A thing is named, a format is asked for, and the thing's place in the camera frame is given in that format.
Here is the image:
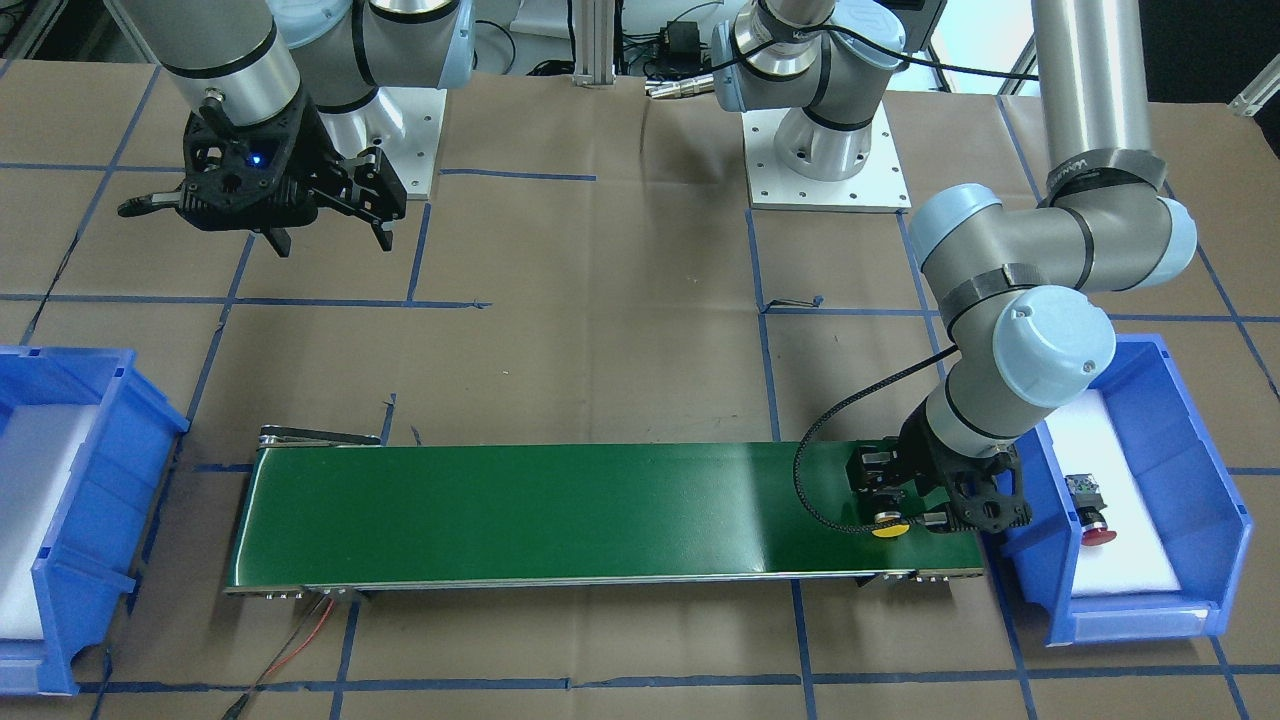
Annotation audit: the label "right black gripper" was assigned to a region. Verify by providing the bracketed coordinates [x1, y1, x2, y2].
[116, 92, 407, 258]

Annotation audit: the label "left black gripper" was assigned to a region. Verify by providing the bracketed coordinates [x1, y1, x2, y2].
[847, 407, 1033, 533]

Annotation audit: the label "red push button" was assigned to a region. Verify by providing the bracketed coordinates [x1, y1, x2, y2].
[1064, 473, 1117, 547]

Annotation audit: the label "yellow push button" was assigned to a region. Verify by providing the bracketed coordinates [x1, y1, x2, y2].
[870, 510, 913, 539]

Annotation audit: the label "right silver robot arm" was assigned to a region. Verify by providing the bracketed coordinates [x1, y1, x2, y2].
[116, 1, 475, 258]

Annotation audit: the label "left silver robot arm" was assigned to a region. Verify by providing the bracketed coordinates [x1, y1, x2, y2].
[710, 1, 1198, 536]

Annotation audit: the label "white foam pad bin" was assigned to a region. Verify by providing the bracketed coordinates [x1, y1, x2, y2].
[1046, 389, 1181, 597]
[1, 404, 99, 641]

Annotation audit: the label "blue bin robot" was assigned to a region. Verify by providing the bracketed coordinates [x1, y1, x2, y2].
[1004, 334, 1253, 647]
[1, 346, 189, 696]

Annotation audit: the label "green conveyor belt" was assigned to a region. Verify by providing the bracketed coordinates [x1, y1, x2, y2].
[224, 427, 984, 597]

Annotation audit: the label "black power adapter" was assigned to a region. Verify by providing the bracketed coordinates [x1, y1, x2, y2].
[657, 20, 701, 63]

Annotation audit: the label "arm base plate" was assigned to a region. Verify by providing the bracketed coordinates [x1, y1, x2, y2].
[741, 105, 911, 213]
[351, 87, 448, 201]

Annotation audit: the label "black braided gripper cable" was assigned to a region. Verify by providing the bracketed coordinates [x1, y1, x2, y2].
[794, 345, 961, 533]

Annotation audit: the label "aluminium frame post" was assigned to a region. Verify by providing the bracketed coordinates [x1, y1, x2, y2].
[568, 1, 620, 87]

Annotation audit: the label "red black conveyor wires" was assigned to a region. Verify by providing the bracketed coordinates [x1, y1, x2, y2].
[221, 592, 337, 719]

